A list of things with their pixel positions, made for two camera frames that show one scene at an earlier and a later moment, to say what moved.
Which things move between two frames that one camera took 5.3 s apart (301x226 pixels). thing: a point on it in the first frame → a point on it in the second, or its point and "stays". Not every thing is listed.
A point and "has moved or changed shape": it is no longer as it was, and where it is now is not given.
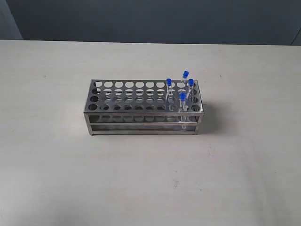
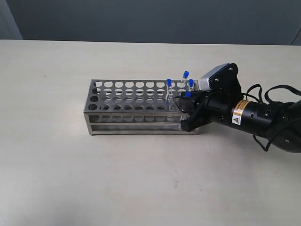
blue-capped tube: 183,97 has moved or changed shape
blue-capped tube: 169,94 stays
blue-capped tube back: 185,74 stays
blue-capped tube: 191,91 stays
